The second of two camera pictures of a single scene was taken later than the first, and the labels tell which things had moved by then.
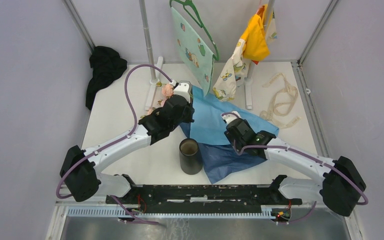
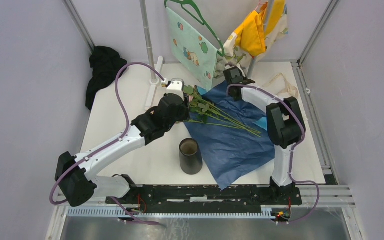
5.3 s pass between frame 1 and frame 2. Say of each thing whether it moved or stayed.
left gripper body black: stayed
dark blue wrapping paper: moved
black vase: stayed
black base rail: stayed
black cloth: stayed
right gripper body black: moved
